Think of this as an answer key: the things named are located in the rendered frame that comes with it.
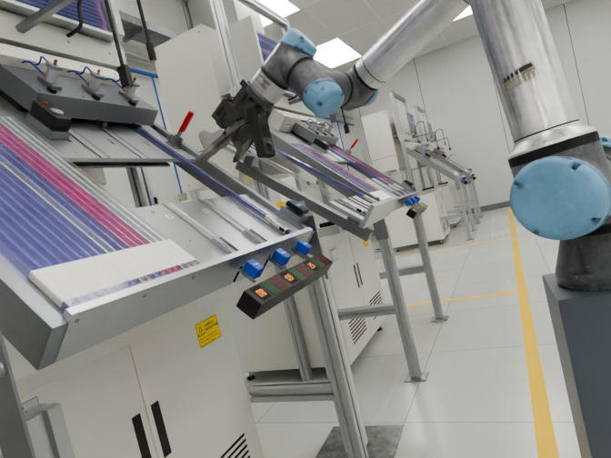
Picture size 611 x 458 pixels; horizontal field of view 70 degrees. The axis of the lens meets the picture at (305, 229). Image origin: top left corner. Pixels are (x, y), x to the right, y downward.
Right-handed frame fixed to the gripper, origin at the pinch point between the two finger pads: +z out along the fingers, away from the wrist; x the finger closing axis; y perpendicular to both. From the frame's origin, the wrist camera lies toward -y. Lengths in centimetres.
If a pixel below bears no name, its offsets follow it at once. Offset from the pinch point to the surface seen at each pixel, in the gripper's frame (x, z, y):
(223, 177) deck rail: -7.9, 5.3, 0.5
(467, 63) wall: -749, -120, 122
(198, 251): 28.6, -0.5, -21.5
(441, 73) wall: -749, -81, 144
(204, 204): 12.5, 2.6, -9.5
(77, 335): 56, 0, -28
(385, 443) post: -35, 37, -85
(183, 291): 38.2, -0.7, -27.4
